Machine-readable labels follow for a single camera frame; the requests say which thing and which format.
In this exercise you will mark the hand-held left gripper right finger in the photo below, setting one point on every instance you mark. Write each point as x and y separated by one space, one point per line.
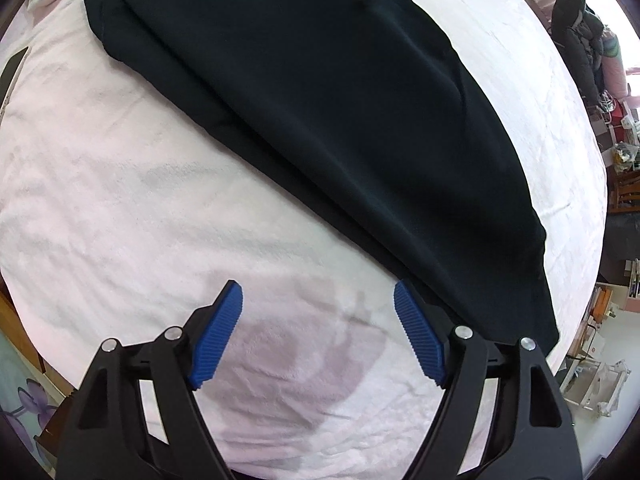
417 332

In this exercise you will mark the pink rolled mat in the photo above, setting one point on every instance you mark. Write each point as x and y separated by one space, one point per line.
616 72

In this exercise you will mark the black phone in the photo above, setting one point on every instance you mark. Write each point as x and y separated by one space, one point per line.
12 77

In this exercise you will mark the purple flower printed cloth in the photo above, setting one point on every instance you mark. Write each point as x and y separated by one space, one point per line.
25 400

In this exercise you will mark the black pants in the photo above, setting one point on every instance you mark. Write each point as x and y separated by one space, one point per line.
325 110

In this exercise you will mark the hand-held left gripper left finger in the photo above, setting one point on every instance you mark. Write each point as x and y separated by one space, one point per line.
220 327

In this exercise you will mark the pink bed blanket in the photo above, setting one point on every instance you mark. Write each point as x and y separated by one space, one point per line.
125 210

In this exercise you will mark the dark jacket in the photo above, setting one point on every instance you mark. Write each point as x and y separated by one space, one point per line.
570 10

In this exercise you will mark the wooden chair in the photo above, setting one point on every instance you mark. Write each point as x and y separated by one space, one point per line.
625 190

